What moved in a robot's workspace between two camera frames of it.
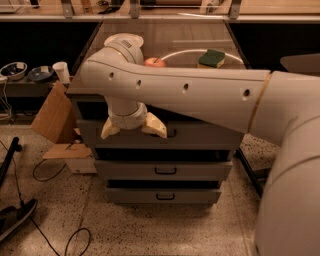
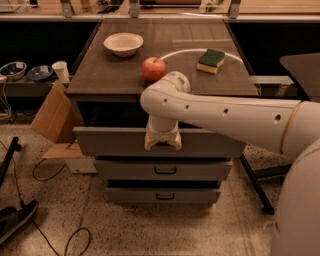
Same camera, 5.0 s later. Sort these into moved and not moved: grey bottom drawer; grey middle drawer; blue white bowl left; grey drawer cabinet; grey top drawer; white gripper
Moved: white gripper; grey top drawer
Not moved: blue white bowl left; grey bottom drawer; grey middle drawer; grey drawer cabinet
